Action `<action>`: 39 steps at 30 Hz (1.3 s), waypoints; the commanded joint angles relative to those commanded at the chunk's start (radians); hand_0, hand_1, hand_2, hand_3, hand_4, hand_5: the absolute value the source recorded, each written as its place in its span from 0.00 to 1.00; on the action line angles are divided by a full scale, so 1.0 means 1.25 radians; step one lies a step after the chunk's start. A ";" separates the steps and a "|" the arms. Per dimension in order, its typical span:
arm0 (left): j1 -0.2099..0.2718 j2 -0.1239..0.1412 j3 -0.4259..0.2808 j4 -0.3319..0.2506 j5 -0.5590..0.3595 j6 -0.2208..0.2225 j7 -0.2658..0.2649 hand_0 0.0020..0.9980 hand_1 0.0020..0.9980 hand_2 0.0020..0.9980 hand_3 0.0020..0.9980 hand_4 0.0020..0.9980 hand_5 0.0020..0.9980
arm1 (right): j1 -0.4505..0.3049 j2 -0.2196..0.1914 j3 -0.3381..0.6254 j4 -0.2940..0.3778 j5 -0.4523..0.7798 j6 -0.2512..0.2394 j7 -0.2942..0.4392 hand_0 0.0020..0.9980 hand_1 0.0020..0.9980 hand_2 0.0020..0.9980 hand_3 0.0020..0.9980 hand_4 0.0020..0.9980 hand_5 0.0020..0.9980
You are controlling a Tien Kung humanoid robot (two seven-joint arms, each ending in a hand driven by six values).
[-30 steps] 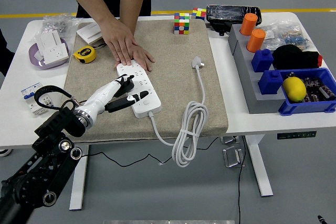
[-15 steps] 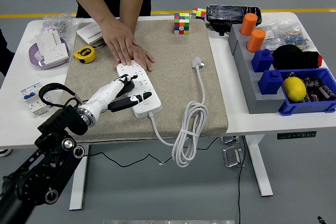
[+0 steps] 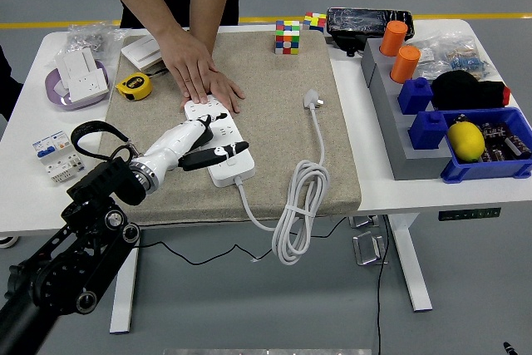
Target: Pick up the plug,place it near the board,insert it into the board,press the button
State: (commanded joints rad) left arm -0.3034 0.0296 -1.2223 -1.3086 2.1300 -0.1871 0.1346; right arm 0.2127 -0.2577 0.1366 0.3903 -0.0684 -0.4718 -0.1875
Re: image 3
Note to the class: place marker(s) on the person's left hand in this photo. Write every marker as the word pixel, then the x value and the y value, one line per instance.
pixel 226 89

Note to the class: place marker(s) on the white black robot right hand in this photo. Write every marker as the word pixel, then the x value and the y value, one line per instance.
pixel 510 349

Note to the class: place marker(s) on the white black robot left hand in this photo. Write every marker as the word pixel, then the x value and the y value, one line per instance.
pixel 174 143

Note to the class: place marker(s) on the person's right hand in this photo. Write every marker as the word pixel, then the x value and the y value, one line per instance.
pixel 189 64

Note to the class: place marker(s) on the white power strip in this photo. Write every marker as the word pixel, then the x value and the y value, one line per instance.
pixel 232 175

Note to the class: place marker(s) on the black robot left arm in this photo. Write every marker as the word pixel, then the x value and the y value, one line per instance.
pixel 83 255

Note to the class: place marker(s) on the person's left forearm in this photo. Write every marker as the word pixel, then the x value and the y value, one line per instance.
pixel 213 10

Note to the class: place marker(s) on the yellow tape measure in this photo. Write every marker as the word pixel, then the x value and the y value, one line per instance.
pixel 133 85

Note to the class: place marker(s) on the grey-brown mat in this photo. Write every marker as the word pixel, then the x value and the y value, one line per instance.
pixel 270 143

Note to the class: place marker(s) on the multicoloured puzzle cube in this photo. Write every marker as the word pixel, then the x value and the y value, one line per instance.
pixel 314 21
pixel 287 37

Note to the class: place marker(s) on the clear bag of metal parts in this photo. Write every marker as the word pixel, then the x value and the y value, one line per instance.
pixel 89 39

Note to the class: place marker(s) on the white blue circuit breaker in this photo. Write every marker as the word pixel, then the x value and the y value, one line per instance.
pixel 56 155

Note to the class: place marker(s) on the purple plate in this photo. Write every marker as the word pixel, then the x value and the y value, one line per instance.
pixel 53 91

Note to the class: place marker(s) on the white table leg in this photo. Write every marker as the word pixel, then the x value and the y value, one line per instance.
pixel 409 263
pixel 122 288

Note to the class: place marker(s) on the black table control panel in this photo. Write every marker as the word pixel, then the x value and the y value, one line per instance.
pixel 469 214

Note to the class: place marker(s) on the black plastic-wrapped box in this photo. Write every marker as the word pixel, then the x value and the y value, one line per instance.
pixel 357 22

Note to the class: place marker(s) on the orange cylinder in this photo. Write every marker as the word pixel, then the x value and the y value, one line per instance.
pixel 392 39
pixel 405 64

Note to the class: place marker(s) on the blue plastic bin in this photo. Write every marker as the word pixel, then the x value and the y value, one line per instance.
pixel 482 171

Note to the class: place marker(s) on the grey stepped block base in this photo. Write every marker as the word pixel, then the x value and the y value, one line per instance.
pixel 399 151

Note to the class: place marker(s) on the blue block with knob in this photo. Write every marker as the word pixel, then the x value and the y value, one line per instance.
pixel 415 97
pixel 428 130

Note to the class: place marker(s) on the yellow lemon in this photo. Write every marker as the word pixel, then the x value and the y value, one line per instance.
pixel 465 142

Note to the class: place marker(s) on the dark electronic components pile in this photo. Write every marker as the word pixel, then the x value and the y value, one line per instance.
pixel 498 134

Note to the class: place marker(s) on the clear bag of small parts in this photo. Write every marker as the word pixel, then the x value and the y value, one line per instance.
pixel 440 49

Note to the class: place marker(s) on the black pouch with red end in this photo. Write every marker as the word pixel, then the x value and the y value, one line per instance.
pixel 461 91

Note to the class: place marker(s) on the clear bag of blue components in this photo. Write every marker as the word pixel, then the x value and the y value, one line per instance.
pixel 469 63

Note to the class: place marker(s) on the white wall switch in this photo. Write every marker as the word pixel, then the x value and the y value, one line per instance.
pixel 139 49

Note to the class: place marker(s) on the white wall socket panel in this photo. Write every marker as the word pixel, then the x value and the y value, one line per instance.
pixel 85 85

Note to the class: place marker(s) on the white switch panel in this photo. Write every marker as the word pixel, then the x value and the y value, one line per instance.
pixel 72 62

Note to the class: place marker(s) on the silver metal bracket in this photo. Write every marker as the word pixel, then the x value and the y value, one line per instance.
pixel 363 222
pixel 367 249

